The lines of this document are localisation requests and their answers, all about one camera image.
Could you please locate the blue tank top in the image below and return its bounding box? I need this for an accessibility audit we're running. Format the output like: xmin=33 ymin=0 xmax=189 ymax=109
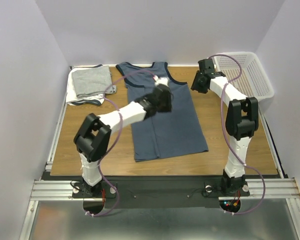
xmin=116 ymin=62 xmax=209 ymax=162

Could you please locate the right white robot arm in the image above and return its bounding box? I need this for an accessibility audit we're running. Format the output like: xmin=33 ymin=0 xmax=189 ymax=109
xmin=191 ymin=58 xmax=259 ymax=195

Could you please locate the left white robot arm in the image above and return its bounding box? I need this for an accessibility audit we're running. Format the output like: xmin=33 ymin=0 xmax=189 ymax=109
xmin=73 ymin=78 xmax=172 ymax=197

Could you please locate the folded grey tank top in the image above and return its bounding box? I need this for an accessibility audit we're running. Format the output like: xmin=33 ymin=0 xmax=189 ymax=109
xmin=71 ymin=65 xmax=117 ymax=98

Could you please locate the folded white tank top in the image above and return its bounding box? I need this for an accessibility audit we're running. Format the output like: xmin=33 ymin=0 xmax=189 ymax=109
xmin=65 ymin=67 xmax=104 ymax=106

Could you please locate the white plastic basket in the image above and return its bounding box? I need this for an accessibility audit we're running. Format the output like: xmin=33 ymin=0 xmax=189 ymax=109
xmin=213 ymin=51 xmax=275 ymax=101

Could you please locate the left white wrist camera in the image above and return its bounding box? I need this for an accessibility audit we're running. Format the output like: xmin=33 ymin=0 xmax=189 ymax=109
xmin=153 ymin=75 xmax=169 ymax=87

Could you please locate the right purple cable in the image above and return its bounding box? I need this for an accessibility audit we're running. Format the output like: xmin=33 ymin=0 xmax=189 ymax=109
xmin=207 ymin=53 xmax=266 ymax=216

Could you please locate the aluminium frame rail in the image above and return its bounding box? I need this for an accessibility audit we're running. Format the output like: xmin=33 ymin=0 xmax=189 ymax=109
xmin=29 ymin=178 xmax=81 ymax=201

